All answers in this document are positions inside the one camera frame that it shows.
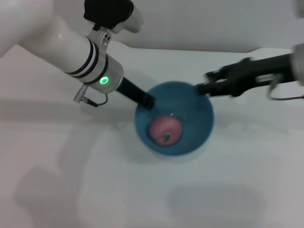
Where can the pink toy peach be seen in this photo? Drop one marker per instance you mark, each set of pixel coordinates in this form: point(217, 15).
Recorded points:
point(166, 131)

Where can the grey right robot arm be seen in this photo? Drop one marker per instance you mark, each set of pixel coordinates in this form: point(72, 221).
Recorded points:
point(298, 64)

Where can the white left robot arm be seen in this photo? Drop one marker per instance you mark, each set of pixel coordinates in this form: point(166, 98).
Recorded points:
point(71, 47)

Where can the blue plastic bowl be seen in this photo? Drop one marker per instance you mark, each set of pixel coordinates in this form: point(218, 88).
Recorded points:
point(190, 133)

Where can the left wrist camera housing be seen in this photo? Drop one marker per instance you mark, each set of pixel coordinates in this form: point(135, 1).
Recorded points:
point(111, 12)

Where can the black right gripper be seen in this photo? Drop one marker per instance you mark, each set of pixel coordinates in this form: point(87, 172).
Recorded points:
point(256, 71)

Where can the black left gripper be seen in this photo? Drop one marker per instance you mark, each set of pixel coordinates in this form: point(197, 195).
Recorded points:
point(131, 91)

